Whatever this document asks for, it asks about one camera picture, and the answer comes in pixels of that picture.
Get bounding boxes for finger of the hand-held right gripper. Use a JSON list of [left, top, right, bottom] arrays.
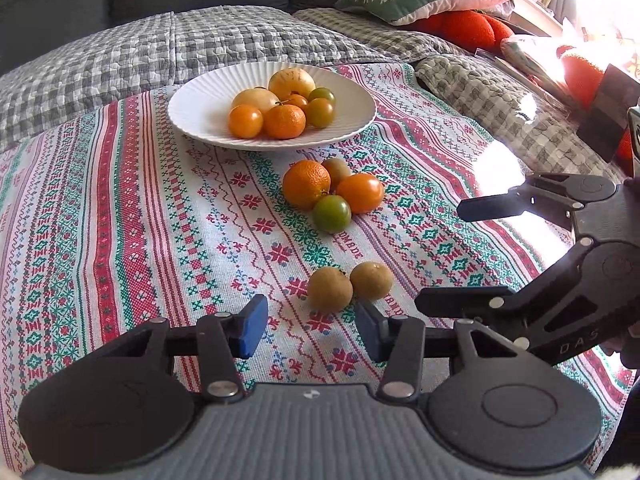
[[414, 237, 596, 348], [456, 172, 584, 222]]

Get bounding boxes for orange white plush toy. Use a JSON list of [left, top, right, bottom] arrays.
[[556, 45, 635, 161]]

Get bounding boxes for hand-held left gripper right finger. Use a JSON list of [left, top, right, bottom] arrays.
[[354, 299, 536, 403]]

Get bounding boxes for dark flat panel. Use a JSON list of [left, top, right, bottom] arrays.
[[576, 63, 640, 162]]

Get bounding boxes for brown kiwi behind mandarin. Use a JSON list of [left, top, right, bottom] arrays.
[[321, 157, 353, 191]]

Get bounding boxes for yellow-green tomato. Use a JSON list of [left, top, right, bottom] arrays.
[[305, 98, 335, 129]]

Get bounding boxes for red green patterned tablecloth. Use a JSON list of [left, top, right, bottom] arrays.
[[0, 60, 636, 476]]

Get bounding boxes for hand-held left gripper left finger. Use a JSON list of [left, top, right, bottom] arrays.
[[102, 294, 269, 403]]

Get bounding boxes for mandarin orange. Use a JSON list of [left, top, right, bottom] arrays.
[[282, 159, 332, 211]]

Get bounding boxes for olive checked quilt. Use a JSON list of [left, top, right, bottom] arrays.
[[292, 7, 628, 183]]

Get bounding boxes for large orange tomato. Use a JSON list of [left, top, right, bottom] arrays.
[[228, 104, 264, 139]]

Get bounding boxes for mandarin with stem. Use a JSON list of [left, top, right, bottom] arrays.
[[263, 101, 307, 140]]

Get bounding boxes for clear plastic packet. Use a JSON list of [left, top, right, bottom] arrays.
[[500, 35, 568, 88]]

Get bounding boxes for brown longan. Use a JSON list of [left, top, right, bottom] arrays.
[[307, 266, 354, 312], [349, 261, 394, 301]]

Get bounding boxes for speckled yellow round fruit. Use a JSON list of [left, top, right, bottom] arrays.
[[268, 68, 317, 101]]

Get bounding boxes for person's right hand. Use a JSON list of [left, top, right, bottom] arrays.
[[602, 322, 640, 371]]

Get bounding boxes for grey checked quilt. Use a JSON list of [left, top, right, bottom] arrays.
[[0, 6, 398, 153]]

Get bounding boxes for white ribbed plate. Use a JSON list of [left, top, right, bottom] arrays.
[[167, 61, 377, 152]]

